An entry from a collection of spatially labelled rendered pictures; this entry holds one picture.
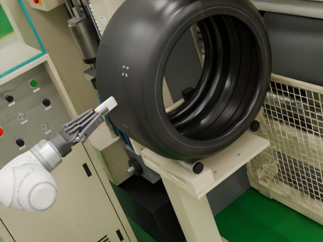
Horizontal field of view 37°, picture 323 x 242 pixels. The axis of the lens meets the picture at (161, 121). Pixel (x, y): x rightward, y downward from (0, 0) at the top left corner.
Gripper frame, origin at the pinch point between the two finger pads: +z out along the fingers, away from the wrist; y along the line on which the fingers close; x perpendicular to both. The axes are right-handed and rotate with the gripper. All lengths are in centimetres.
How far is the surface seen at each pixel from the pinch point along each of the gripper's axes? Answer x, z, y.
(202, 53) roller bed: 32, 62, 40
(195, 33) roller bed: 22, 63, 40
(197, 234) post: 100, 12, 28
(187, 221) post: 92, 12, 30
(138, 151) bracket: 39.6, 8.4, 25.9
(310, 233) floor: 134, 56, 7
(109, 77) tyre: -5.8, 6.8, 3.0
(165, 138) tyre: 15.1, 7.4, -12.2
